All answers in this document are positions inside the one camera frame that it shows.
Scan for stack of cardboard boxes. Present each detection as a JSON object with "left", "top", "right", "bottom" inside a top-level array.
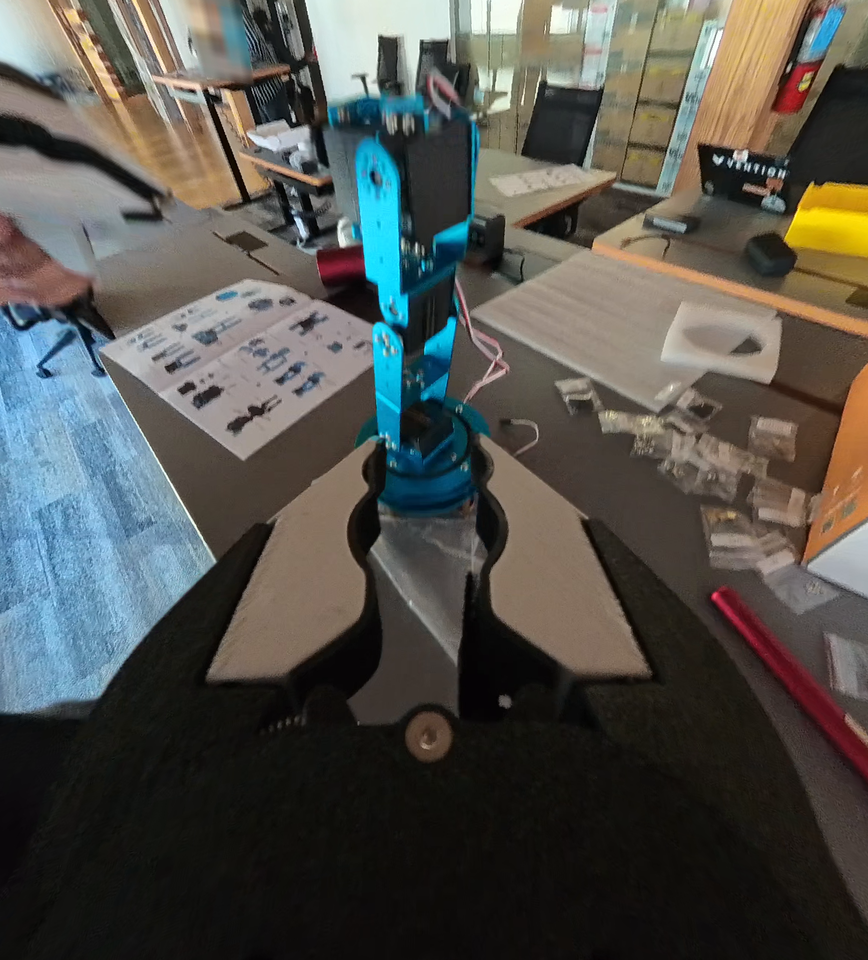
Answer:
[{"left": 591, "top": 0, "right": 714, "bottom": 189}]

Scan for pile of small screw bags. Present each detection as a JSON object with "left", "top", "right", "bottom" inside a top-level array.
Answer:
[{"left": 554, "top": 375, "right": 868, "bottom": 715}]

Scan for wooden standing desk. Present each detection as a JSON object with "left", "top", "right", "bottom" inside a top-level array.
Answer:
[{"left": 150, "top": 63, "right": 292, "bottom": 210}]

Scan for person's left hand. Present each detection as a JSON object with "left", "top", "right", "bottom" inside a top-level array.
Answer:
[{"left": 0, "top": 204, "right": 96, "bottom": 318}]

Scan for blue toy robot arm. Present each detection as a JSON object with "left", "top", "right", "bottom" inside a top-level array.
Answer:
[{"left": 325, "top": 71, "right": 496, "bottom": 520}]

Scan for printed paper sheet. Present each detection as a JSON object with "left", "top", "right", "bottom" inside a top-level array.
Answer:
[{"left": 489, "top": 165, "right": 601, "bottom": 198}]

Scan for black mesh office chair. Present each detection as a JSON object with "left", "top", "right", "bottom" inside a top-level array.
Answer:
[{"left": 520, "top": 78, "right": 604, "bottom": 168}]

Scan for thin red metal rod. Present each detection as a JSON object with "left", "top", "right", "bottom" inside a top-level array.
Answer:
[{"left": 710, "top": 586, "right": 868, "bottom": 836}]

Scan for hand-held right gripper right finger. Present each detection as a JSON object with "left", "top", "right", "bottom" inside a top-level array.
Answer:
[{"left": 458, "top": 437, "right": 654, "bottom": 723}]

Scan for thick red metal tube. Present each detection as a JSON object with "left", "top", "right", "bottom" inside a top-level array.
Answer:
[{"left": 316, "top": 243, "right": 366, "bottom": 288}]

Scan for white foam sheet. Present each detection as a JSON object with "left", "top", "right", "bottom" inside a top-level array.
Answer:
[{"left": 470, "top": 251, "right": 781, "bottom": 412}]

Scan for red fire extinguisher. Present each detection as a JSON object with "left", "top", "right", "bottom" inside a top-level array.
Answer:
[{"left": 770, "top": 0, "right": 849, "bottom": 115}]

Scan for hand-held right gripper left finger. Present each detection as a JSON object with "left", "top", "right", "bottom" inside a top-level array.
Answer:
[{"left": 205, "top": 438, "right": 390, "bottom": 706}]

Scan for grey wood-edged desk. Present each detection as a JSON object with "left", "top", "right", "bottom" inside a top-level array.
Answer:
[
  {"left": 591, "top": 187, "right": 868, "bottom": 344},
  {"left": 239, "top": 146, "right": 334, "bottom": 228},
  {"left": 471, "top": 146, "right": 619, "bottom": 228}
]

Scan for white foam cutout piece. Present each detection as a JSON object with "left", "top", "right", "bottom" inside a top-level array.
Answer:
[{"left": 660, "top": 300, "right": 784, "bottom": 386}]

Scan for small black case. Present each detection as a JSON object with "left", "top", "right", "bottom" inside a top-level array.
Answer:
[{"left": 743, "top": 232, "right": 800, "bottom": 279}]

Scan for black printed sign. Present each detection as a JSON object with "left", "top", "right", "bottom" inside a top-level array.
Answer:
[{"left": 695, "top": 142, "right": 792, "bottom": 217}]

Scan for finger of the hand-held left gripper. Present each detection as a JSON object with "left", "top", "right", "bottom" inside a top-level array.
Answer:
[
  {"left": 0, "top": 123, "right": 170, "bottom": 280},
  {"left": 0, "top": 51, "right": 174, "bottom": 205}
]

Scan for orange and white box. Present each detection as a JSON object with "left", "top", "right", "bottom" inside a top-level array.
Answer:
[{"left": 801, "top": 311, "right": 868, "bottom": 621}]

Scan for striped servo cable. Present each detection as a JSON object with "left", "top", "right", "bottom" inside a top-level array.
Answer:
[{"left": 449, "top": 273, "right": 541, "bottom": 457}]

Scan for white open box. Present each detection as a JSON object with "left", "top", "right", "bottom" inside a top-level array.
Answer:
[{"left": 246, "top": 123, "right": 316, "bottom": 153}]

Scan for printed instruction sheet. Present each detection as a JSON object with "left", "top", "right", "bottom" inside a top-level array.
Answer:
[{"left": 100, "top": 279, "right": 379, "bottom": 461}]

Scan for large clear plastic bag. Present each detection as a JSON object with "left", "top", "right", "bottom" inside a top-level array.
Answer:
[{"left": 370, "top": 501, "right": 492, "bottom": 663}]

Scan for small black power box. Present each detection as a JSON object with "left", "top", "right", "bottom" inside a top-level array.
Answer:
[{"left": 466, "top": 213, "right": 508, "bottom": 265}]

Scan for yellow plastic tray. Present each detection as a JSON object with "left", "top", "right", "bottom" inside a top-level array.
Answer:
[{"left": 781, "top": 181, "right": 868, "bottom": 265}]

